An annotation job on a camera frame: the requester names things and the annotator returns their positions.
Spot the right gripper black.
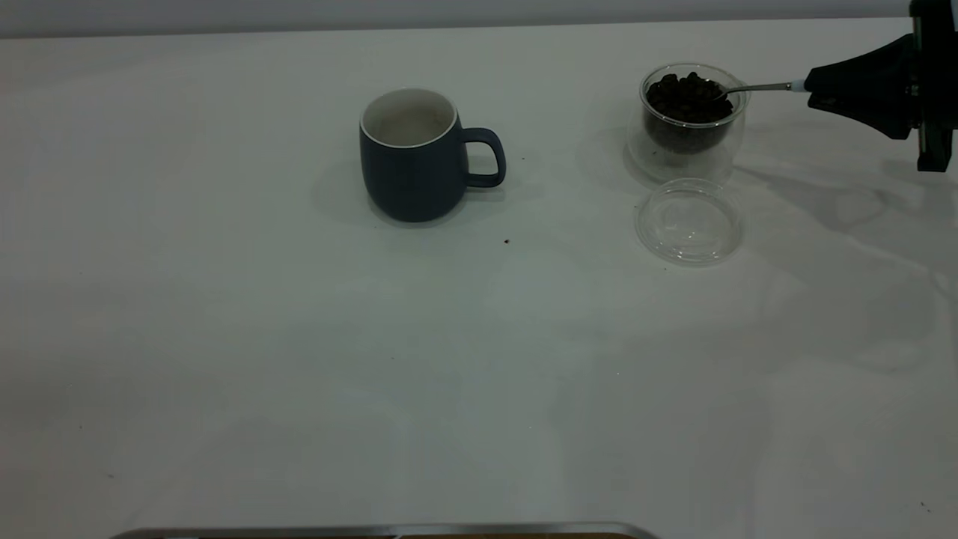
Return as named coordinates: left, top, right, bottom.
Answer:
left=805, top=0, right=958, bottom=174

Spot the metal spoon with pale handle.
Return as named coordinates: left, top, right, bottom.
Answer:
left=713, top=79, right=811, bottom=99

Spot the dark blue ceramic mug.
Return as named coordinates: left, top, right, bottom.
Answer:
left=359, top=88, right=507, bottom=224

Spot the pile of coffee beans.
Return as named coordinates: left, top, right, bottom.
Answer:
left=645, top=71, right=735, bottom=125

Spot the clear glass saucer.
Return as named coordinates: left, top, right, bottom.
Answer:
left=635, top=178, right=746, bottom=267

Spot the metal edge strip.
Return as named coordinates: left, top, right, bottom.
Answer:
left=109, top=522, right=663, bottom=539

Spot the clear double-wall glass cup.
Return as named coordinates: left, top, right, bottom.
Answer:
left=627, top=62, right=750, bottom=185

